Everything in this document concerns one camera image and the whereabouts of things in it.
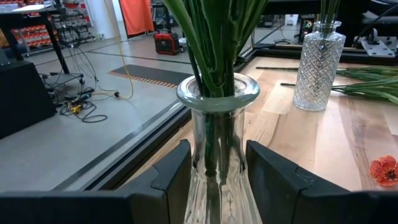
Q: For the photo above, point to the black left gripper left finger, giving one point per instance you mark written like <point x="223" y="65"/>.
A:
<point x="149" y="202"/>

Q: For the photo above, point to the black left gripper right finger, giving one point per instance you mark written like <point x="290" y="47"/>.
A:
<point x="286" y="199"/>

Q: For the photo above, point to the flared clear glass vase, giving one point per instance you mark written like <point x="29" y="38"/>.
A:
<point x="219" y="140"/>

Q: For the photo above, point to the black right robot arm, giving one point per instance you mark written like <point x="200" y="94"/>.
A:
<point x="384" y="21"/>

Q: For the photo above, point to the diamond-cut clear glass vase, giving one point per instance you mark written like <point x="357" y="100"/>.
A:
<point x="318" y="71"/>

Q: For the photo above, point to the dark mat orange striped edge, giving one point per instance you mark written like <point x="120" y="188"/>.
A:
<point x="149" y="74"/>

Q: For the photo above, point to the blue artificial flower spray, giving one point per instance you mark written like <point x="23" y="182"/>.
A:
<point x="373" y="90"/>

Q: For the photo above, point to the red black machine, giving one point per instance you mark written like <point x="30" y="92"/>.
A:
<point x="166" y="43"/>

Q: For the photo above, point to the black cabinet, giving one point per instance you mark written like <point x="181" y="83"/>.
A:
<point x="25" y="99"/>

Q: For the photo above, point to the black computer with coloured lights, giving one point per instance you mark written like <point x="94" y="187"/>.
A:
<point x="306" y="29"/>

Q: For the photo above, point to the silver mounting plate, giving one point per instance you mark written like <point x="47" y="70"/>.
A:
<point x="377" y="49"/>

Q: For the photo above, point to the black legged table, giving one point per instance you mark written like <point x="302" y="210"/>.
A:
<point x="57" y="46"/>

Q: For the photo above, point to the orange partition panel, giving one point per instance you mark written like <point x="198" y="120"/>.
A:
<point x="136" y="15"/>

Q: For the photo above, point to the shelf with red bins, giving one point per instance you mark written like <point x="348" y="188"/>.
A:
<point x="34" y="34"/>

